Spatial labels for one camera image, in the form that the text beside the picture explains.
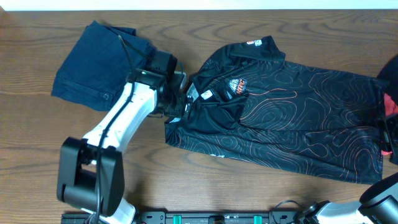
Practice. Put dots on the red garment at table edge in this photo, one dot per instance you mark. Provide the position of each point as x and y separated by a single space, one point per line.
390 109

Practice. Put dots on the folded navy blue trousers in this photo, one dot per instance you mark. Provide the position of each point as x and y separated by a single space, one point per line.
96 70

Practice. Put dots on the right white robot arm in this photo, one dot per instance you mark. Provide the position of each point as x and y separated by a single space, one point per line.
378 204

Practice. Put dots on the black jersey with orange lines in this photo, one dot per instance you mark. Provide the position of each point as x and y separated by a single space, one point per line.
252 105

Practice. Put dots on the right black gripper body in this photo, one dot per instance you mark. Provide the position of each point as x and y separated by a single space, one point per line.
390 132

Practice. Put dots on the black garment at table edge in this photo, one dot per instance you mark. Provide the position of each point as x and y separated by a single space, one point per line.
389 74

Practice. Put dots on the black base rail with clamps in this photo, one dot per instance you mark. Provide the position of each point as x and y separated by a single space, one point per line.
288 211

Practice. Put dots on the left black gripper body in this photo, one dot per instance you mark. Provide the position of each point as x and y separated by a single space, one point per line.
179 101

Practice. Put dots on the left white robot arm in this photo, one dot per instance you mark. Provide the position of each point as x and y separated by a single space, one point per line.
91 173

